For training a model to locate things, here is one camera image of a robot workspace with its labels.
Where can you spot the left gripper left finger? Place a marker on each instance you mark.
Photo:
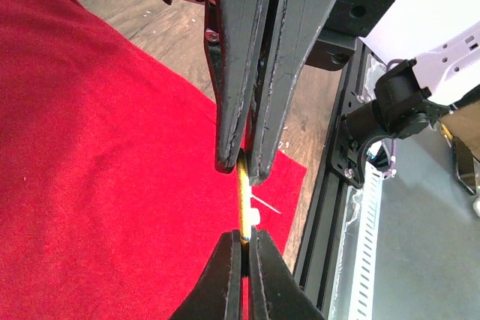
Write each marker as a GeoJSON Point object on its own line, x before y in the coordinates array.
{"type": "Point", "coordinates": [218, 291]}

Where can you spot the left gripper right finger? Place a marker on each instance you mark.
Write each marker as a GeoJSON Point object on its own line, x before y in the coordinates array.
{"type": "Point", "coordinates": [273, 292]}

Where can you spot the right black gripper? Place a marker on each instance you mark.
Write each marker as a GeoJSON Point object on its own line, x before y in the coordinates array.
{"type": "Point", "coordinates": [233, 38]}

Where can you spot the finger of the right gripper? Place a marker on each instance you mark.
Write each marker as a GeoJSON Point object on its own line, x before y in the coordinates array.
{"type": "Point", "coordinates": [291, 30]}

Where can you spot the round gold brooch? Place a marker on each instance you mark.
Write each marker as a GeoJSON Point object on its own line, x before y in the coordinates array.
{"type": "Point", "coordinates": [248, 217]}

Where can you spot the red t-shirt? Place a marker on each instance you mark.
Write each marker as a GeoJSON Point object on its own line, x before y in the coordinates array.
{"type": "Point", "coordinates": [110, 204]}

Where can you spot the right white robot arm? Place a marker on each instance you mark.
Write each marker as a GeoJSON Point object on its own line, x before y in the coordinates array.
{"type": "Point", "coordinates": [409, 97]}

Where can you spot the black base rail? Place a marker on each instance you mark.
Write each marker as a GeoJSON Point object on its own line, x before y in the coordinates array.
{"type": "Point", "coordinates": [315, 264]}

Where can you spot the light blue cable duct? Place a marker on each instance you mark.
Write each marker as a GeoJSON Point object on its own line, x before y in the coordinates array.
{"type": "Point", "coordinates": [367, 219]}

